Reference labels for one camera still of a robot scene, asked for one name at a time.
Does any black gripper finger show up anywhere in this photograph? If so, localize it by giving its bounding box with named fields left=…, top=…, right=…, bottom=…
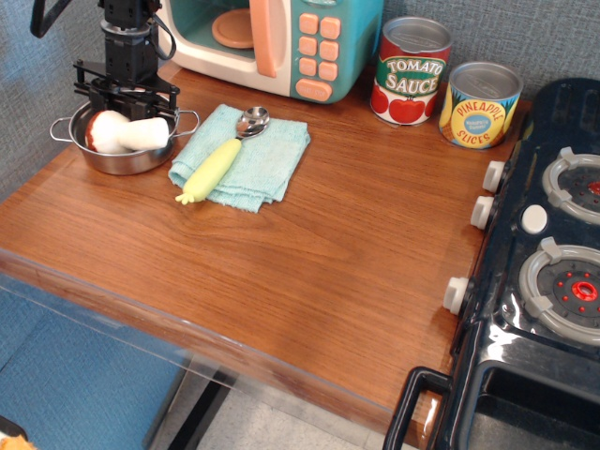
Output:
left=125, top=101, right=156, bottom=121
left=89, top=91, right=113, bottom=113

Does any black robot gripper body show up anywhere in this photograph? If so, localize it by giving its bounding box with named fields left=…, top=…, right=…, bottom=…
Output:
left=74, top=21, right=180, bottom=119

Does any plush white brown mushroom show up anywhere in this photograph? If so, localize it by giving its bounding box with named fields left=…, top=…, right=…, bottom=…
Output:
left=85, top=111, right=171, bottom=155

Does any silver metal pot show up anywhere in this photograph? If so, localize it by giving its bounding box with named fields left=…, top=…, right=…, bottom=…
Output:
left=50, top=103, right=201, bottom=175

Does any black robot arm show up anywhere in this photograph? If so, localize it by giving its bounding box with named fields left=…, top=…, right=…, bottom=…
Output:
left=74, top=1, right=180, bottom=120

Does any light blue folded cloth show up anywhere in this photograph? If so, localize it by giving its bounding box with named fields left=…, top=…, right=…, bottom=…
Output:
left=169, top=104, right=310, bottom=213

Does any teal toy microwave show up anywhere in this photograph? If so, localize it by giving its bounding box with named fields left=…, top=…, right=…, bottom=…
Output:
left=158, top=1, right=383, bottom=104

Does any tomato sauce can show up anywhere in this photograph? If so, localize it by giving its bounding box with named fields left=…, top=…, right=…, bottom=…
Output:
left=370, top=16, right=453, bottom=126

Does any black table leg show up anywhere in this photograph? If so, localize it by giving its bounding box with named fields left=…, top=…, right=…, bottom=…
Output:
left=168, top=370, right=233, bottom=450

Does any pineapple slices can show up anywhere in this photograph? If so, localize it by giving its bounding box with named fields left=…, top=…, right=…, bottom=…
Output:
left=439, top=61, right=523, bottom=149

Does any orange plush toy corner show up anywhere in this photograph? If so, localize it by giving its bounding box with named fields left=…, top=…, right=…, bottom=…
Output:
left=0, top=435, right=37, bottom=450

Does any white stove knob middle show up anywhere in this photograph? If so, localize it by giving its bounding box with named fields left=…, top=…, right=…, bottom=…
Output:
left=471, top=196, right=494, bottom=230

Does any white stove knob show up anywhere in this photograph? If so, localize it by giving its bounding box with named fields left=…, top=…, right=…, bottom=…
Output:
left=471, top=196, right=494, bottom=230
left=442, top=277, right=469, bottom=315
left=482, top=160, right=505, bottom=193

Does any white stove knob upper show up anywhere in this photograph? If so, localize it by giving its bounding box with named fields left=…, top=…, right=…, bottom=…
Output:
left=482, top=160, right=505, bottom=193

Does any white stove knob lower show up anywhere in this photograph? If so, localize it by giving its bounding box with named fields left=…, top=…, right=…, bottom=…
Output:
left=442, top=277, right=469, bottom=315

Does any dark blue toy stove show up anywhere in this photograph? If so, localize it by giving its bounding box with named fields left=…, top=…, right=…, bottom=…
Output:
left=384, top=78, right=599, bottom=449

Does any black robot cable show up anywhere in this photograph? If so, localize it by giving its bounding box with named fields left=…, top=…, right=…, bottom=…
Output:
left=148, top=11, right=178, bottom=62

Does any yellow handled metal spoon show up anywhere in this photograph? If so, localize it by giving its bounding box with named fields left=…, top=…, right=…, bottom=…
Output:
left=175, top=106, right=270, bottom=205

